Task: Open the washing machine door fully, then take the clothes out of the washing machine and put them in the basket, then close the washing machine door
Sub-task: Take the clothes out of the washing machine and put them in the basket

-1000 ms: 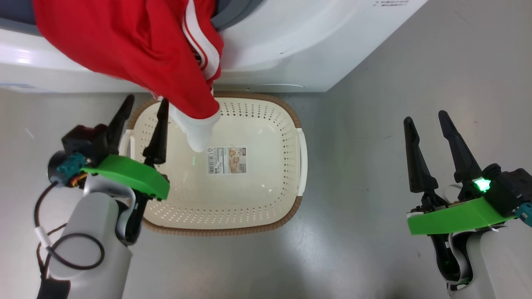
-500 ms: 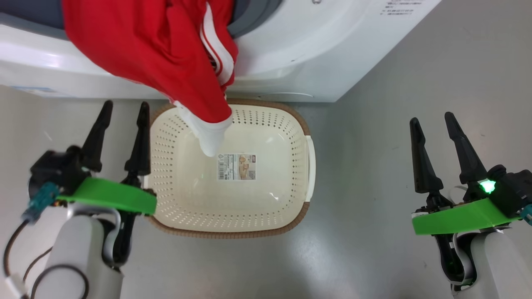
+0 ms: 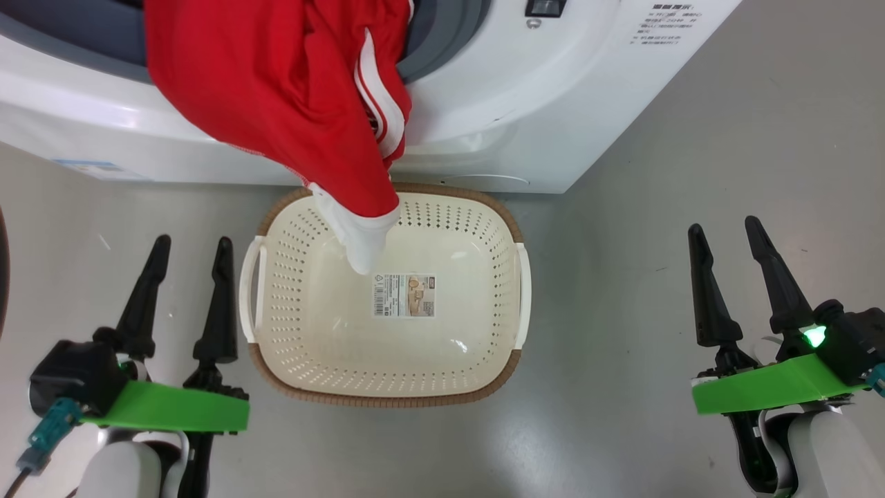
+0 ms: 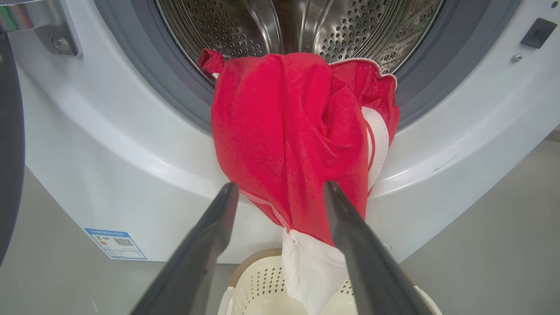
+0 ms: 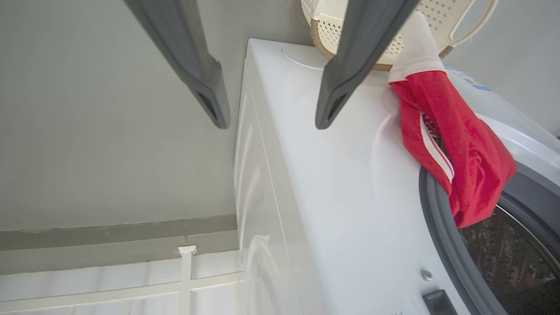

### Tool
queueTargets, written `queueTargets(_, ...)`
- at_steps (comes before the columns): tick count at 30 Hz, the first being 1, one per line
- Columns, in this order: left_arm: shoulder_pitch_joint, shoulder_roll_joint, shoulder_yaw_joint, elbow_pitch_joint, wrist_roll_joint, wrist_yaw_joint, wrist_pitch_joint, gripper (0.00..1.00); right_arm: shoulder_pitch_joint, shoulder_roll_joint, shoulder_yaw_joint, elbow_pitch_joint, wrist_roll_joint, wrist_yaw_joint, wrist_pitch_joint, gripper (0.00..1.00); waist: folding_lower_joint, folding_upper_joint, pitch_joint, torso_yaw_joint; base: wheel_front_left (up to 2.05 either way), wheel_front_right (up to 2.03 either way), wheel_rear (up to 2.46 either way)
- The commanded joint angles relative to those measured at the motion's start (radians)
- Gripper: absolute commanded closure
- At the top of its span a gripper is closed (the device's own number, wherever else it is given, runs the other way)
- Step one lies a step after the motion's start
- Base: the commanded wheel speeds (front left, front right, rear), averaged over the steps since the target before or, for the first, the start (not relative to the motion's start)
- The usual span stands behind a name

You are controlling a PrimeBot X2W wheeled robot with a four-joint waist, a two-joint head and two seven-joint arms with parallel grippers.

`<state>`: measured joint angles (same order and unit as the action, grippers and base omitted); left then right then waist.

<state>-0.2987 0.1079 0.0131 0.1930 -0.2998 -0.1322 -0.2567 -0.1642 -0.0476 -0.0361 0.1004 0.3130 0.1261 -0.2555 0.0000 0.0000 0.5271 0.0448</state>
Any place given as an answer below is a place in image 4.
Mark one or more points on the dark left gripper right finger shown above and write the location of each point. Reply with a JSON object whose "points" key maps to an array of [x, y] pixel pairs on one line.
{"points": [[363, 258]]}

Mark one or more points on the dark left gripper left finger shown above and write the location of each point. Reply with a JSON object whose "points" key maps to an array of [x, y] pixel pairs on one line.
{"points": [[197, 253]]}

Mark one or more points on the red and white sports jersey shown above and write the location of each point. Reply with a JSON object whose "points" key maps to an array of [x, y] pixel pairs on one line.
{"points": [[284, 131]]}

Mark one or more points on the dark round glass washer door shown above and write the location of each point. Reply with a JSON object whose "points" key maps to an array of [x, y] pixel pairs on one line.
{"points": [[9, 153]]}

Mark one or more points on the cream laundry basket brown rim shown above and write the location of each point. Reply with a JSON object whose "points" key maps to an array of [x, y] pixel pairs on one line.
{"points": [[262, 288]]}

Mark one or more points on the white front-load washing machine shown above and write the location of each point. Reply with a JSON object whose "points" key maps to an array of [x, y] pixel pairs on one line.
{"points": [[131, 144]]}

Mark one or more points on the grey rubber door seal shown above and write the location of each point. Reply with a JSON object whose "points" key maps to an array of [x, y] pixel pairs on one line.
{"points": [[166, 70]]}

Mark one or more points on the chrome door hinge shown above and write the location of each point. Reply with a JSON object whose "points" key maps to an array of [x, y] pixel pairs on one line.
{"points": [[48, 26]]}

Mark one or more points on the black door latch socket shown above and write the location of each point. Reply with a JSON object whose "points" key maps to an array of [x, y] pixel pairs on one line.
{"points": [[538, 33]]}

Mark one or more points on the blue energy label sticker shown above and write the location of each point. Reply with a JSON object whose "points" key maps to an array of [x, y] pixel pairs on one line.
{"points": [[116, 243]]}

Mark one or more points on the perforated stainless steel drum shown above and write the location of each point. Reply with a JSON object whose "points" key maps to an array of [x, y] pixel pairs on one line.
{"points": [[245, 26]]}

